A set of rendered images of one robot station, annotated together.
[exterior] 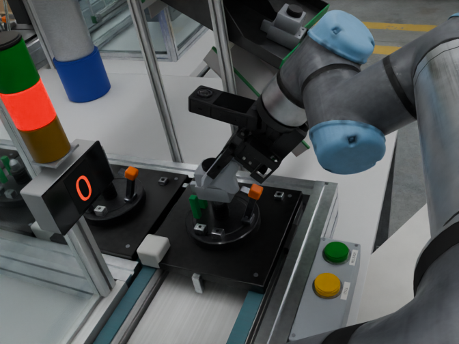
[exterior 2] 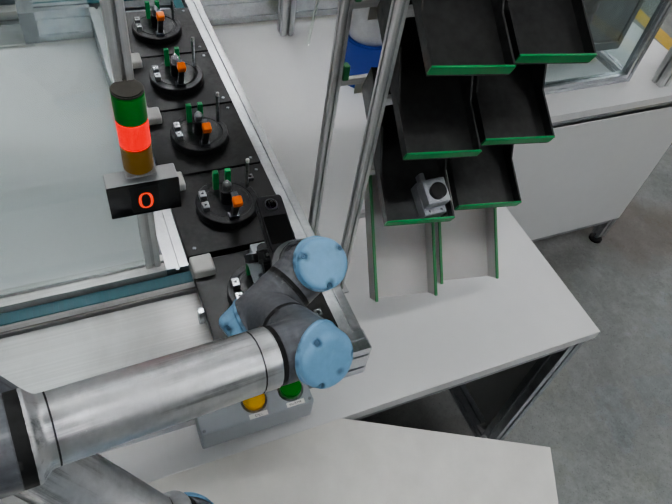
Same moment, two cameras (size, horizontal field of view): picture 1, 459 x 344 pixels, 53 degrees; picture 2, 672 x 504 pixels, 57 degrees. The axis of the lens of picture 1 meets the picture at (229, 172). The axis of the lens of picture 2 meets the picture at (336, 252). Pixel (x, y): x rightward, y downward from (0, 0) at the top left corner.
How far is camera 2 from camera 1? 0.62 m
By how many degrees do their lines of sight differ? 24
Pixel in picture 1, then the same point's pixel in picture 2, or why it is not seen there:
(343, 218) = (366, 375)
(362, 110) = (249, 319)
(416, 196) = (609, 439)
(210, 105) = (261, 216)
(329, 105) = (247, 297)
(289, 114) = not seen: hidden behind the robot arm
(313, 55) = (288, 256)
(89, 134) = (311, 120)
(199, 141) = not seen: hidden behind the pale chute
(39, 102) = (133, 138)
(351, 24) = (325, 260)
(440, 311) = not seen: outside the picture
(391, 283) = (322, 448)
